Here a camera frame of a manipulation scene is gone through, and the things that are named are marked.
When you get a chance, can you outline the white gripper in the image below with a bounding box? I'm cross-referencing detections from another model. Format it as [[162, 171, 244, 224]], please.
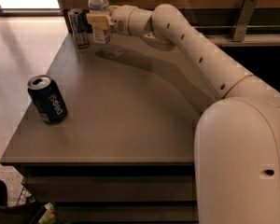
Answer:
[[86, 5, 136, 35]]

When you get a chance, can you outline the clear plastic water bottle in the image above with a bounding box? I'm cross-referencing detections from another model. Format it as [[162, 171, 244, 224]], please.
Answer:
[[88, 0, 111, 46]]

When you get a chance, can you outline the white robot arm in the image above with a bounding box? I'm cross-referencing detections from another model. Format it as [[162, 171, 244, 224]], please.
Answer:
[[87, 5, 280, 224]]

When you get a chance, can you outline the silver redbull can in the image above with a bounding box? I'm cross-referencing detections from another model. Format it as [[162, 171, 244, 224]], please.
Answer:
[[68, 8, 90, 49]]

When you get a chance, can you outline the blue pepsi can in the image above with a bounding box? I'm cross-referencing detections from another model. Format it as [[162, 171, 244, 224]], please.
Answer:
[[27, 75, 67, 123]]

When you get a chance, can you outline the dark drawer cabinet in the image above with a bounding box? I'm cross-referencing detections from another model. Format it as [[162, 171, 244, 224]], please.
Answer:
[[1, 36, 213, 224]]

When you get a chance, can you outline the green packet on floor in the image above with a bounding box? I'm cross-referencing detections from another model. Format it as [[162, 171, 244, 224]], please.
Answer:
[[37, 203, 57, 224]]

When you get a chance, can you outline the black bag on floor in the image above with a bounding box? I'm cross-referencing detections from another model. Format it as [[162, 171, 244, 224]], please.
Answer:
[[0, 180, 46, 224]]

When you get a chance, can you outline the right metal wall bracket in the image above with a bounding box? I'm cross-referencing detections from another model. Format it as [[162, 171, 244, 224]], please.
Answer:
[[231, 0, 258, 42]]

